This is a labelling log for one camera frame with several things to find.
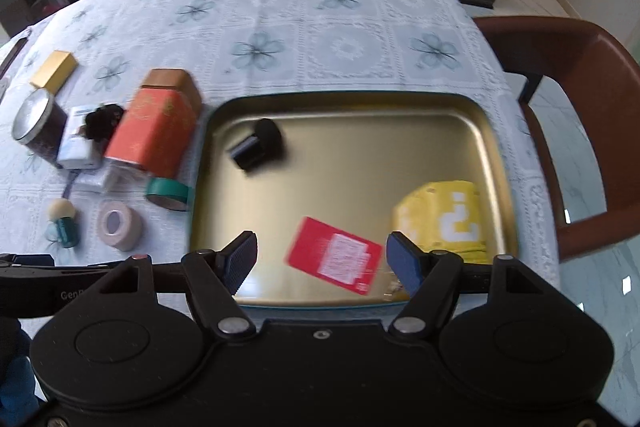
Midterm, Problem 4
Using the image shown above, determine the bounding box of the brown leather chair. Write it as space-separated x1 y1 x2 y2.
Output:
472 16 640 263

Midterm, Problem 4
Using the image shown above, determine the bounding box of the floral lace tablecloth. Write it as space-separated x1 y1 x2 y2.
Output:
0 0 561 323

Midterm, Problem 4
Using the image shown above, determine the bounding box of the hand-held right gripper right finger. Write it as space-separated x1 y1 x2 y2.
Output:
386 231 548 342

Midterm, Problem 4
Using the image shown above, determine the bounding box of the beige bandage roll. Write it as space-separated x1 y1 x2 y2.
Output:
96 201 145 252

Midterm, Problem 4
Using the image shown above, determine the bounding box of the gold metal tray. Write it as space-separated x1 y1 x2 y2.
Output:
187 91 518 308

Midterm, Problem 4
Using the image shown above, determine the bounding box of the white tissue pack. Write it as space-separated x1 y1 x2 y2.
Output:
56 106 103 168

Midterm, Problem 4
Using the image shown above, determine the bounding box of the yellow question mark pouch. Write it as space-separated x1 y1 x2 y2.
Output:
392 180 493 265

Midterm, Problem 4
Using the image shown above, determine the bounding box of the red card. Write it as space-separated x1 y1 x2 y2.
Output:
285 216 383 297

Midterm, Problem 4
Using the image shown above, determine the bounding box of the dark flat device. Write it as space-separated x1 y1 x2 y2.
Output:
0 29 33 80

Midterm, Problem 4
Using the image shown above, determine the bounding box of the green tape roll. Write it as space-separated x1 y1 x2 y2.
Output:
145 177 193 212

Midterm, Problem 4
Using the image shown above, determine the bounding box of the beige puff with teal handle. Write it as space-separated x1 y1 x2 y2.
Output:
47 198 81 249

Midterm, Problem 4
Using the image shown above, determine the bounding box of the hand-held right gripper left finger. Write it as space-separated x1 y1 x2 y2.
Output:
97 231 258 340

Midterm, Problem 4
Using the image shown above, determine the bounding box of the gold box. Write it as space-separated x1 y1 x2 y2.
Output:
29 50 79 90

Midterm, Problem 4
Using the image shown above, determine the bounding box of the orange tea tin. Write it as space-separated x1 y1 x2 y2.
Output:
104 68 203 180

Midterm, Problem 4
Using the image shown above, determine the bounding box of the clear plastic packet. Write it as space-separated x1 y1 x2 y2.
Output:
65 164 136 194

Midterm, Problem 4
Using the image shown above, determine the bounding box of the dark round tin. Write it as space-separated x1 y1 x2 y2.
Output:
11 88 68 165

